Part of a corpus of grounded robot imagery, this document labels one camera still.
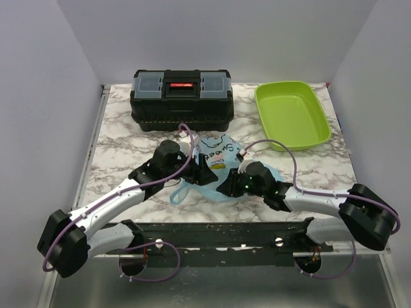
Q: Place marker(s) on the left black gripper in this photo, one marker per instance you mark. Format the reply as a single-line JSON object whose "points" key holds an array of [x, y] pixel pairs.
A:
{"points": [[201, 174]]}

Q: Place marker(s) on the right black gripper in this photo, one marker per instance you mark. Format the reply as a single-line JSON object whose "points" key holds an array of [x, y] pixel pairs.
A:
{"points": [[230, 187]]}

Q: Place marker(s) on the blue plastic bag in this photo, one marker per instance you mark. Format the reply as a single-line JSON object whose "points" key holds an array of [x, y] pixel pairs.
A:
{"points": [[221, 150]]}

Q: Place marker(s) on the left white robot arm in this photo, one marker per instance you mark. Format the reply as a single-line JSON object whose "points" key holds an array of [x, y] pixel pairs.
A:
{"points": [[69, 239]]}

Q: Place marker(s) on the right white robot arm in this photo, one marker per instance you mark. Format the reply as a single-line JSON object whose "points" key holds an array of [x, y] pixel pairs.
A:
{"points": [[357, 214]]}

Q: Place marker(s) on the yellow fake lemon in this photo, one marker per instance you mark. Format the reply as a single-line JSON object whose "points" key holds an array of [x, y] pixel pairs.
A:
{"points": [[218, 166]]}

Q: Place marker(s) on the black plastic toolbox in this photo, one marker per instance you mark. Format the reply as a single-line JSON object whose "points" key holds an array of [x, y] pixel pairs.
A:
{"points": [[161, 100]]}

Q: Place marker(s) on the green plastic tray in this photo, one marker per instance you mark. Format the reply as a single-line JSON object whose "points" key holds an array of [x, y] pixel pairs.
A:
{"points": [[291, 113]]}

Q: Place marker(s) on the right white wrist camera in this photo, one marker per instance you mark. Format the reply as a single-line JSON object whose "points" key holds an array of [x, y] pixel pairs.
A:
{"points": [[245, 159]]}

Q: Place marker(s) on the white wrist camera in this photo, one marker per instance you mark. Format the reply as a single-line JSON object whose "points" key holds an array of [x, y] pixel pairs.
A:
{"points": [[245, 159], [185, 142]]}

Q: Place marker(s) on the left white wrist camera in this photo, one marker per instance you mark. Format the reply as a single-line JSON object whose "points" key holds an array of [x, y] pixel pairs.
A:
{"points": [[185, 142]]}

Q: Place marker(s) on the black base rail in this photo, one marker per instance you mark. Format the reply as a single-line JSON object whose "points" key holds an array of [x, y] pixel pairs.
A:
{"points": [[165, 245]]}

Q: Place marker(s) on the aluminium frame rail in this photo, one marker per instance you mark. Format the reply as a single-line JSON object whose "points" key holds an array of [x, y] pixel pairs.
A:
{"points": [[357, 276]]}

